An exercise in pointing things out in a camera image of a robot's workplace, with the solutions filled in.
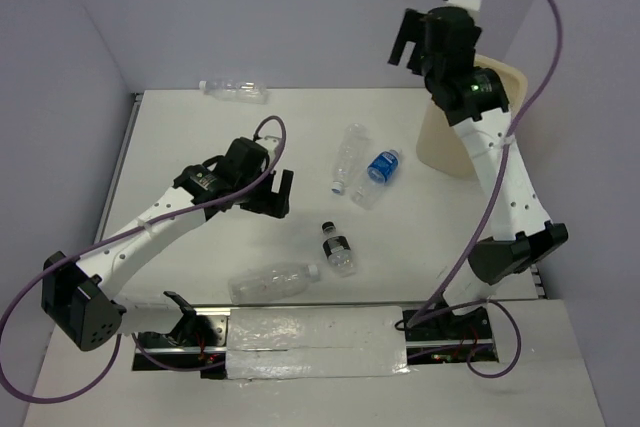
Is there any beige plastic bin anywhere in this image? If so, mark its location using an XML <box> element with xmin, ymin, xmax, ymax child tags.
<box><xmin>416</xmin><ymin>54</ymin><xmax>528</xmax><ymax>180</ymax></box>

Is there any large clear front bottle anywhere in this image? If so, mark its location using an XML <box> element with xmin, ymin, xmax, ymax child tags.
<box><xmin>228</xmin><ymin>263</ymin><xmax>321</xmax><ymax>305</ymax></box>

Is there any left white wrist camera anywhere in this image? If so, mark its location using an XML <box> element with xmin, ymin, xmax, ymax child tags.
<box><xmin>257</xmin><ymin>136</ymin><xmax>281</xmax><ymax>156</ymax></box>

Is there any blue label Pocari bottle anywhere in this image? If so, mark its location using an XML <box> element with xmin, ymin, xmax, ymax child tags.
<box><xmin>351</xmin><ymin>149</ymin><xmax>402</xmax><ymax>210</ymax></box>

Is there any clear ribbed plastic bottle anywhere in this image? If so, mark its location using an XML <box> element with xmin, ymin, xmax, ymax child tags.
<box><xmin>331</xmin><ymin>123</ymin><xmax>370</xmax><ymax>195</ymax></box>

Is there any small black label bottle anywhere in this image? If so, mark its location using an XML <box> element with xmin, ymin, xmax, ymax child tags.
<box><xmin>321</xmin><ymin>221</ymin><xmax>357</xmax><ymax>277</ymax></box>

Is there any white foil cover sheet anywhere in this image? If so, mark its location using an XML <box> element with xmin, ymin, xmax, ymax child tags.
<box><xmin>225</xmin><ymin>306</ymin><xmax>409</xmax><ymax>380</ymax></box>

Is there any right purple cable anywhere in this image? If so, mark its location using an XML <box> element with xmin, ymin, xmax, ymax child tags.
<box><xmin>407</xmin><ymin>0</ymin><xmax>561</xmax><ymax>379</ymax></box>

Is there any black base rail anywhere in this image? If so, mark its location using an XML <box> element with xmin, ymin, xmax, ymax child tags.
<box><xmin>132</xmin><ymin>304</ymin><xmax>497</xmax><ymax>380</ymax></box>

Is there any clear bottle at back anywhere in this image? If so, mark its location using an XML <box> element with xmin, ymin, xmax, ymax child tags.
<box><xmin>198</xmin><ymin>79</ymin><xmax>269</xmax><ymax>105</ymax></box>

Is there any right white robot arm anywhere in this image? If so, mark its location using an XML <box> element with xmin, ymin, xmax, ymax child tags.
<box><xmin>388</xmin><ymin>6</ymin><xmax>568</xmax><ymax>338</ymax></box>

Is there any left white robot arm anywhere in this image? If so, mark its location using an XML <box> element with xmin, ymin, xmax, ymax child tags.
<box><xmin>41</xmin><ymin>136</ymin><xmax>293</xmax><ymax>352</ymax></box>

